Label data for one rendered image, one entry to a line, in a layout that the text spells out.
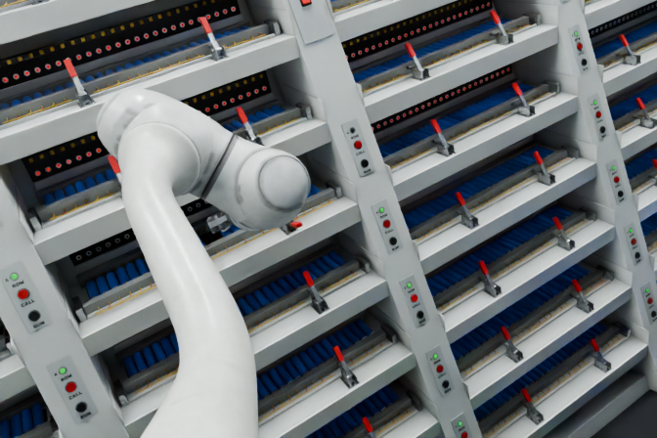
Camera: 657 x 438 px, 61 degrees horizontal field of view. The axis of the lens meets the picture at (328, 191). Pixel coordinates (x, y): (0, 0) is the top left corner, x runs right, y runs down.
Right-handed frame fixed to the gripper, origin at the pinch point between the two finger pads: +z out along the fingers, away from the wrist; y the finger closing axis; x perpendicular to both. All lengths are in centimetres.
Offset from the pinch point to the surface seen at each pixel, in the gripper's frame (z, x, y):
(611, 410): 26, 95, -81
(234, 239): 7.3, 3.7, -0.1
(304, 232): 3.7, 8.7, -13.5
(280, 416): 15.7, 42.7, 5.7
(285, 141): -0.5, -10.0, -16.9
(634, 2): 0, -9, -127
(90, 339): 4.1, 9.2, 32.0
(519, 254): 17, 40, -69
